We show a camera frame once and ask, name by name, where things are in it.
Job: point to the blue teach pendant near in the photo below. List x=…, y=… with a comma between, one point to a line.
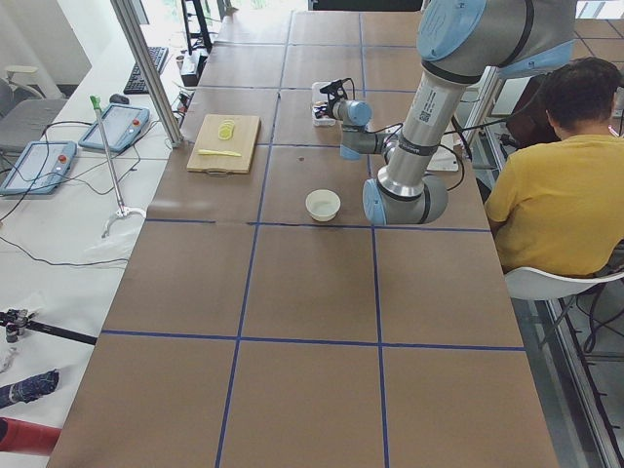
x=40, y=168

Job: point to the white paper bowl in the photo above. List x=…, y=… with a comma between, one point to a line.
x=322, y=204

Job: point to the red cylinder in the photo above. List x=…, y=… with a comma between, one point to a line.
x=23, y=437

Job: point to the yellow lemon slices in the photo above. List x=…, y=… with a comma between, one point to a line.
x=226, y=128

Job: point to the blue teach pendant far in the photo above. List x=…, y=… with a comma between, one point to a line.
x=123, y=125

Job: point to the wooden cutting board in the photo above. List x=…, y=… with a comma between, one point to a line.
x=244, y=140

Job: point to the blue teach pendant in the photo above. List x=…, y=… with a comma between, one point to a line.
x=40, y=168
x=123, y=125

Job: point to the aluminium frame post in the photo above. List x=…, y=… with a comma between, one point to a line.
x=128, y=21

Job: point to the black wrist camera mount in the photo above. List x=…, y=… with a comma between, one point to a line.
x=335, y=90

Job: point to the white chair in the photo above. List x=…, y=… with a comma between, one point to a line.
x=529, y=283

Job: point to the reacher grabber stick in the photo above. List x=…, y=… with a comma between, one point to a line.
x=123, y=210

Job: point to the person in yellow shirt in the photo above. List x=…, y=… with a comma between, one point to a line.
x=558, y=206

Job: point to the clear plastic egg box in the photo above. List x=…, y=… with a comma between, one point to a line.
x=320, y=105

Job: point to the yellow plastic knife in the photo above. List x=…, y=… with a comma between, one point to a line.
x=223, y=153

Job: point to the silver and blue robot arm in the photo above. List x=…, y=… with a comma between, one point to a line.
x=457, y=41

